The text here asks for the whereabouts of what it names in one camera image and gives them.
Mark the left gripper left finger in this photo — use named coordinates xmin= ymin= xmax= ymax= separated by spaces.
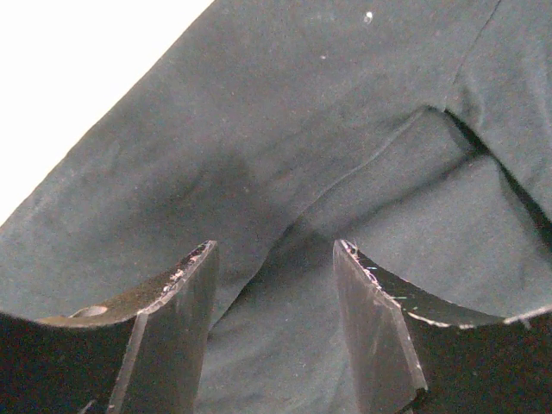
xmin=1 ymin=241 xmax=219 ymax=413

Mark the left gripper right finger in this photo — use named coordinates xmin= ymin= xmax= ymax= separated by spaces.
xmin=333 ymin=240 xmax=551 ymax=413

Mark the black t-shirt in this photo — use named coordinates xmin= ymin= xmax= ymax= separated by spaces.
xmin=1 ymin=1 xmax=551 ymax=413

